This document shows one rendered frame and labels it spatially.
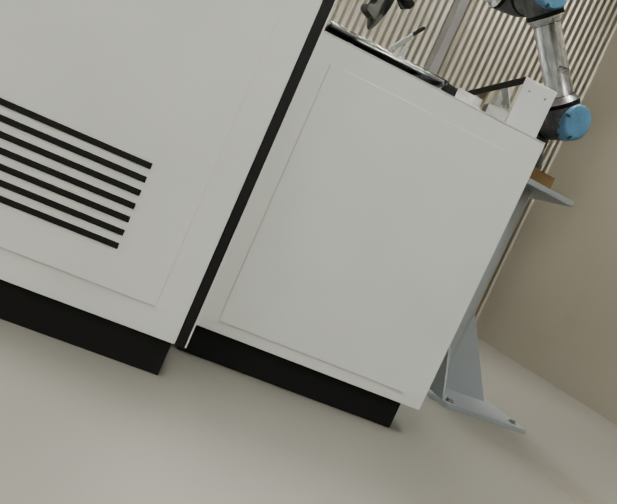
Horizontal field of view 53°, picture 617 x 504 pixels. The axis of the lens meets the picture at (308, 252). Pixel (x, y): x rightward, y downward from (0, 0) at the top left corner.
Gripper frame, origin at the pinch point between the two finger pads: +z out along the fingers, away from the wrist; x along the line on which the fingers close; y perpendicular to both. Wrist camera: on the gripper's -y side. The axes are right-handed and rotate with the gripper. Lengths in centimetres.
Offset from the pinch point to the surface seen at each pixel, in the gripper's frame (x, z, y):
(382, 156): 44, 38, 10
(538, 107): 51, 10, -23
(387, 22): -192, -73, -130
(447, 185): 51, 38, -6
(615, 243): -61, 2, -269
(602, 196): -88, -26, -276
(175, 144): 45, 55, 58
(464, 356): 13, 85, -89
